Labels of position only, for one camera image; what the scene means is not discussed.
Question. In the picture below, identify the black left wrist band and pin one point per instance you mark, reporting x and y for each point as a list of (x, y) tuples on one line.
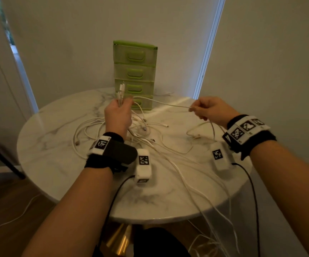
[(115, 153)]

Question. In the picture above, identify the white window frame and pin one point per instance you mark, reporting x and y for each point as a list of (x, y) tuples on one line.
[(208, 48)]

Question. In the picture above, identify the person's right forearm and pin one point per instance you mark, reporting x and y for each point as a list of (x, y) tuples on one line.
[(291, 190)]

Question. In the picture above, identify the black right wrist band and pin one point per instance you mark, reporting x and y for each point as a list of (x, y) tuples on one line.
[(246, 131)]

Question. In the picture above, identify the person's left forearm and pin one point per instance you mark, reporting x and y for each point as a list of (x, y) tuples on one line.
[(74, 211)]

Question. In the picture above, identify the person's left hand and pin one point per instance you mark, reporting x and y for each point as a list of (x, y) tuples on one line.
[(118, 117)]

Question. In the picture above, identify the green plastic drawer organizer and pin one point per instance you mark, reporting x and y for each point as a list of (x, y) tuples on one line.
[(135, 66)]

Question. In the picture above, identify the person's left thumb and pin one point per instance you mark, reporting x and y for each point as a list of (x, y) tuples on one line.
[(129, 102)]

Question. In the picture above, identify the black chair leg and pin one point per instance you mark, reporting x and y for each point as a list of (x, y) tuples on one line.
[(1, 157)]

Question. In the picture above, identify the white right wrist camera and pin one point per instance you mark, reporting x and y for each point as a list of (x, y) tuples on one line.
[(221, 157)]

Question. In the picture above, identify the black wrist band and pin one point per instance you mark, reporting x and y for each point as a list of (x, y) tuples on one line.
[(115, 153), (246, 131)]

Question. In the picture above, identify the person's right thumb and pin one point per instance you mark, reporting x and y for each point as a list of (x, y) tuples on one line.
[(197, 111)]

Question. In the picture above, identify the person's right hand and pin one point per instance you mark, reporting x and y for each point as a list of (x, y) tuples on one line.
[(215, 109)]

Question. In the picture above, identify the gold table base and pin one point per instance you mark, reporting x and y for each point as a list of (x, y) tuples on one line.
[(119, 239)]

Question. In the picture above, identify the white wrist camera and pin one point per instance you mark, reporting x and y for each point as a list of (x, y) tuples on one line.
[(221, 157), (143, 165)]

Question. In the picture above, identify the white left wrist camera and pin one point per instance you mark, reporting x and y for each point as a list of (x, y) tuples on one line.
[(143, 165)]

